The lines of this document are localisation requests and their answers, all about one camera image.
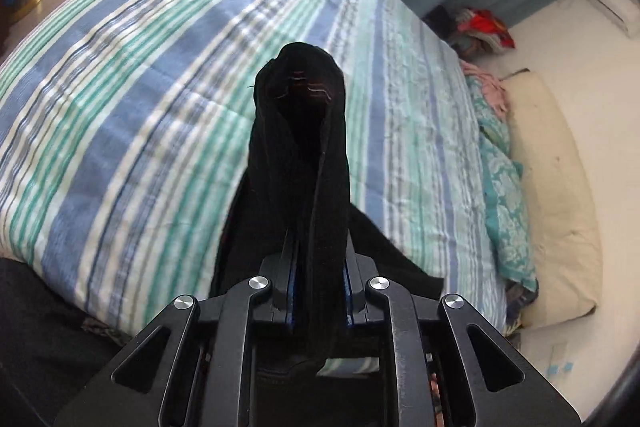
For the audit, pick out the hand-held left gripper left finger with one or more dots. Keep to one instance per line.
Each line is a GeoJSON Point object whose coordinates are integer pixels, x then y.
{"type": "Point", "coordinates": [290, 297]}

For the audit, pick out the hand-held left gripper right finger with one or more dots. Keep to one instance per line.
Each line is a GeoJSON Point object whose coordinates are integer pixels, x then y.
{"type": "Point", "coordinates": [356, 279]}

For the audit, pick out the black pants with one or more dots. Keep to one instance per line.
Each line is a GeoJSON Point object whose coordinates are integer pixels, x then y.
{"type": "Point", "coordinates": [300, 157]}

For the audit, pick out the teal floral pillow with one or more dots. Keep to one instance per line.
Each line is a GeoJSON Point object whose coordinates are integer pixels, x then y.
{"type": "Point", "coordinates": [505, 207]}

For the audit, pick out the cream pillow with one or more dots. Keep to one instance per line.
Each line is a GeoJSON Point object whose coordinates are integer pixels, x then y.
{"type": "Point", "coordinates": [555, 207]}

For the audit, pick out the pink cloth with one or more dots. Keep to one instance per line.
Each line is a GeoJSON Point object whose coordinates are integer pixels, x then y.
{"type": "Point", "coordinates": [482, 82]}

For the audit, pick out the striped bedspread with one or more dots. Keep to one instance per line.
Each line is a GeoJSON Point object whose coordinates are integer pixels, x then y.
{"type": "Point", "coordinates": [150, 107]}

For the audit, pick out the person's dark clothing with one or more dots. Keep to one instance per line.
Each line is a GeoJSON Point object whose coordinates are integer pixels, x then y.
{"type": "Point", "coordinates": [40, 337]}

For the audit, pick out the pile of colourful clothes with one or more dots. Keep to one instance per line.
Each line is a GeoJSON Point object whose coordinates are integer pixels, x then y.
{"type": "Point", "coordinates": [485, 29]}

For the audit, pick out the white air conditioner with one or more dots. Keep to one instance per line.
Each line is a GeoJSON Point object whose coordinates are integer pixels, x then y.
{"type": "Point", "coordinates": [600, 2]}

